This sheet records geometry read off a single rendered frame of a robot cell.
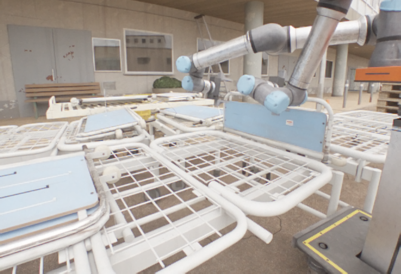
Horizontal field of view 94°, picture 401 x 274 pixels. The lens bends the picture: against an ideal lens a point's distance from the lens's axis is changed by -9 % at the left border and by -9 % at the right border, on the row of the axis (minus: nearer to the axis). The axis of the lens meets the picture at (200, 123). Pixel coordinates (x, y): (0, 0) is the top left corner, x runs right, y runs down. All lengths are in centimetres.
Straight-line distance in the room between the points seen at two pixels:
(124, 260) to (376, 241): 75
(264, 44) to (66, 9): 630
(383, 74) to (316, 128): 39
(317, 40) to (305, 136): 51
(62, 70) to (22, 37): 114
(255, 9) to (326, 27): 650
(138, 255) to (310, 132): 89
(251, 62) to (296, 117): 589
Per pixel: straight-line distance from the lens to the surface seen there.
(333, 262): 89
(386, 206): 83
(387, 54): 88
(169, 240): 62
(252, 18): 718
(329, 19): 80
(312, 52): 80
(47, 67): 654
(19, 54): 660
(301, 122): 112
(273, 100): 72
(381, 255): 91
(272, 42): 88
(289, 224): 146
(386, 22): 91
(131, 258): 59
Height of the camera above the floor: 86
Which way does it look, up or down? 12 degrees down
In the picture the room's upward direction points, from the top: straight up
